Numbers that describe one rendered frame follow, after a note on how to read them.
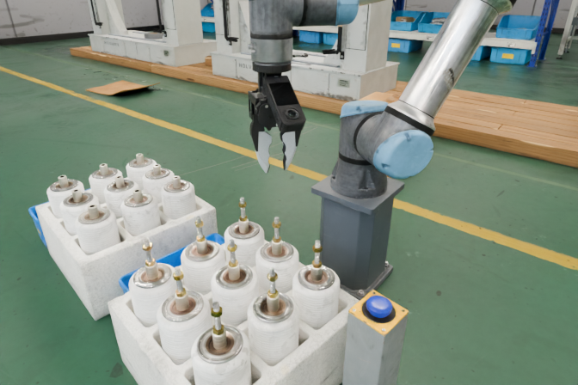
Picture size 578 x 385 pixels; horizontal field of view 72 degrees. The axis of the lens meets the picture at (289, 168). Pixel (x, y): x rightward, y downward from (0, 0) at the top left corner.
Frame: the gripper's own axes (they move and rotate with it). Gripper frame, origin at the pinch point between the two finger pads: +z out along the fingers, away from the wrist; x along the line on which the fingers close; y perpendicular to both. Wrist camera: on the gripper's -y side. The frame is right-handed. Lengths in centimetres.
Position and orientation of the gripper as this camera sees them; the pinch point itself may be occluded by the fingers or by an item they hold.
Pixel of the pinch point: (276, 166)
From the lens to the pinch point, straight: 78.6
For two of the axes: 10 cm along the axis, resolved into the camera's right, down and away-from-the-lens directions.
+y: -3.2, -4.0, 8.6
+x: -9.5, 1.4, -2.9
